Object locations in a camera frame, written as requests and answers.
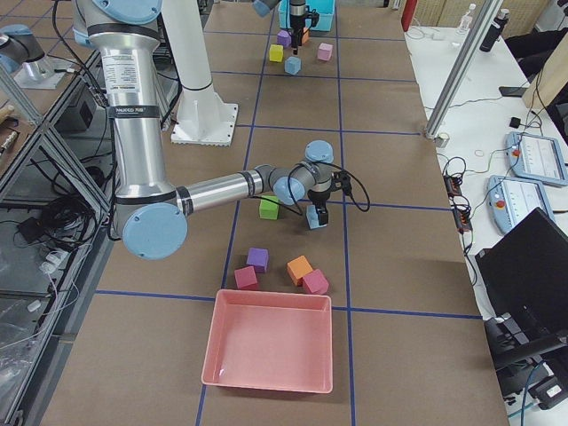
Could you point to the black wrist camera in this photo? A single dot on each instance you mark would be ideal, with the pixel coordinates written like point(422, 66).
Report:
point(313, 18)
point(342, 181)

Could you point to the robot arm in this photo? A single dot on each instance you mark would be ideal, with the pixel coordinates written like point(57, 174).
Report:
point(263, 7)
point(150, 213)

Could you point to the light pink block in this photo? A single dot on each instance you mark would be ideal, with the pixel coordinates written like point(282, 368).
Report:
point(325, 52)

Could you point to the red plastic bin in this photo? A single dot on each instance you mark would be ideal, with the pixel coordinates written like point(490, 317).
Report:
point(270, 341)

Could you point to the cyan plastic bin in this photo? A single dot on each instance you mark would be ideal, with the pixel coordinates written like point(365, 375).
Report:
point(324, 8)

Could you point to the green block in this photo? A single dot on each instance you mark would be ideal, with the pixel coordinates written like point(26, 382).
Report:
point(269, 207)

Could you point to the black laptop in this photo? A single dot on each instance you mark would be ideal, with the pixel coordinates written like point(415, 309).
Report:
point(525, 273)

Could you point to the black water bottle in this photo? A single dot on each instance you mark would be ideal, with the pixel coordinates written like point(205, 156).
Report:
point(495, 30)

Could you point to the aluminium frame post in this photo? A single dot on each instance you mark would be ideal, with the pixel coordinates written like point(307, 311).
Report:
point(461, 65)

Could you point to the magenta block beside orange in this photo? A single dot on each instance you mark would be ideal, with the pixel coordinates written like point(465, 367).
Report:
point(315, 283)

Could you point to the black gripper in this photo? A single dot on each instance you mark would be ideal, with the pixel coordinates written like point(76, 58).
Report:
point(318, 198)
point(295, 20)

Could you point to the yellow block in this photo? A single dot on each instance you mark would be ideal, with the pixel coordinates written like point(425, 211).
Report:
point(276, 53)

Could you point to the orange block right side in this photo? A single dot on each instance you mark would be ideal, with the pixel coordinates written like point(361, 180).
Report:
point(297, 268)

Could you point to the blue teach pendant near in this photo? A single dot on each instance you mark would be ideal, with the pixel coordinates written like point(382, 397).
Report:
point(513, 199)

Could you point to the light blue block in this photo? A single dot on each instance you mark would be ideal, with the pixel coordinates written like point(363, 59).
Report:
point(311, 223)
point(292, 65)

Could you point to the blue teach pendant far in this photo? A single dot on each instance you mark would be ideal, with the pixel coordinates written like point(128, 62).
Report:
point(536, 157)

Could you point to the magenta block near bin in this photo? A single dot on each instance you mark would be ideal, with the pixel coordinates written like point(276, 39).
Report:
point(246, 279)

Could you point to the blue teach pendant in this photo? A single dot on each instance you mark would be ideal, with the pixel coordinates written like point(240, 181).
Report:
point(513, 199)
point(536, 157)

